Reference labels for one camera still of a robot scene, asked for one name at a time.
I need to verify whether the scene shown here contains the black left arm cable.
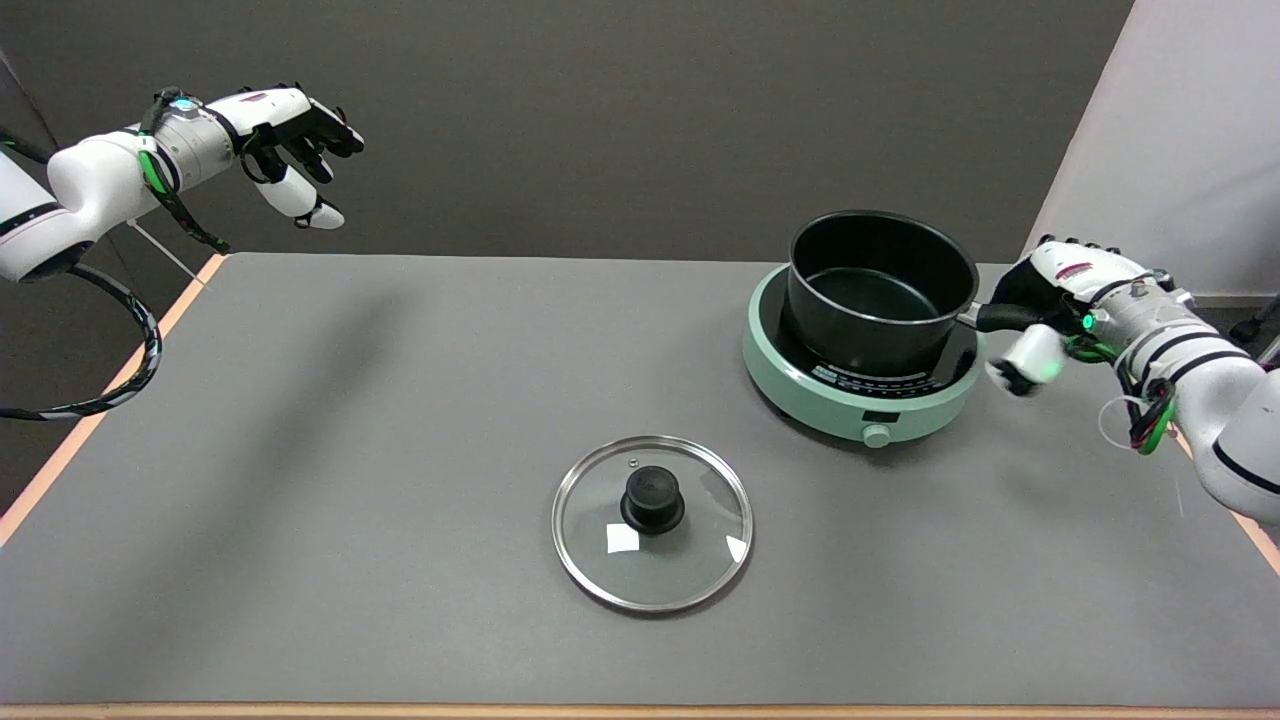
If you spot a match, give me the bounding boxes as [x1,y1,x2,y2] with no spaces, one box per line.
[0,262,163,421]

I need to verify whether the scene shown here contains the black pot with handle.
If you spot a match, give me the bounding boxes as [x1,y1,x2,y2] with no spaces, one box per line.
[787,210,1041,379]

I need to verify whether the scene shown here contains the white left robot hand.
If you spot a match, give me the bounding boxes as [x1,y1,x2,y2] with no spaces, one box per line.
[205,85,366,232]

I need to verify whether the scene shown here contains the glass lid with black knob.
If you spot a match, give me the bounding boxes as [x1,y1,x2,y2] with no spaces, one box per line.
[552,435,755,614]

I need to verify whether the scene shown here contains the black chair caster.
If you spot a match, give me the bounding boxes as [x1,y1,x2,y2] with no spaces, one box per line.
[1232,298,1280,344]

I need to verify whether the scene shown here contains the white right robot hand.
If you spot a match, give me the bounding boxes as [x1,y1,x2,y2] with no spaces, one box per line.
[980,238,1176,398]

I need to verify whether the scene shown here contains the mint green induction cooker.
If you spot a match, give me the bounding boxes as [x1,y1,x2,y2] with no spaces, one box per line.
[742,262,988,448]

